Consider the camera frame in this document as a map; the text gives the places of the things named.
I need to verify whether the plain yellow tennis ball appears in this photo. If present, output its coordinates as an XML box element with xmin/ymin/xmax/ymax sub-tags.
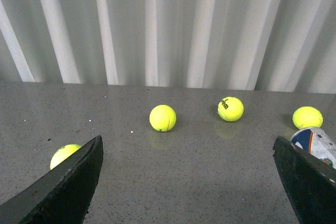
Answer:
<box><xmin>149</xmin><ymin>104</ymin><xmax>176</xmax><ymax>132</ymax></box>

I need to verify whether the tennis ball behind left finger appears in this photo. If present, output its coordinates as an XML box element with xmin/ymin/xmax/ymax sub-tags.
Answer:
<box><xmin>50</xmin><ymin>144</ymin><xmax>81</xmax><ymax>169</ymax></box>

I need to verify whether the Wilson tennis ball can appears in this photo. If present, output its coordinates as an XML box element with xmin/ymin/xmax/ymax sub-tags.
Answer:
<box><xmin>290</xmin><ymin>127</ymin><xmax>335</xmax><ymax>168</ymax></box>

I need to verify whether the far right tennis ball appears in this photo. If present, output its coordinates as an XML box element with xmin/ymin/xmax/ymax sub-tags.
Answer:
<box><xmin>292</xmin><ymin>106</ymin><xmax>323</xmax><ymax>130</ymax></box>

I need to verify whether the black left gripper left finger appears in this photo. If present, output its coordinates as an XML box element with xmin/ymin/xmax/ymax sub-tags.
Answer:
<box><xmin>1</xmin><ymin>135</ymin><xmax>103</xmax><ymax>223</ymax></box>

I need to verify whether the Wilson logo tennis ball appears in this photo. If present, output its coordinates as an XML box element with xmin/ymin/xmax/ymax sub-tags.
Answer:
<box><xmin>217</xmin><ymin>97</ymin><xmax>244</xmax><ymax>122</ymax></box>

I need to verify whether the white pleated curtain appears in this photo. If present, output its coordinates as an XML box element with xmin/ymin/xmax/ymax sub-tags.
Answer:
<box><xmin>1</xmin><ymin>0</ymin><xmax>335</xmax><ymax>93</ymax></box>

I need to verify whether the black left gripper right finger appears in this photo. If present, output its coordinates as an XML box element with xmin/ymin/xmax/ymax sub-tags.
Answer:
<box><xmin>273</xmin><ymin>136</ymin><xmax>335</xmax><ymax>223</ymax></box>

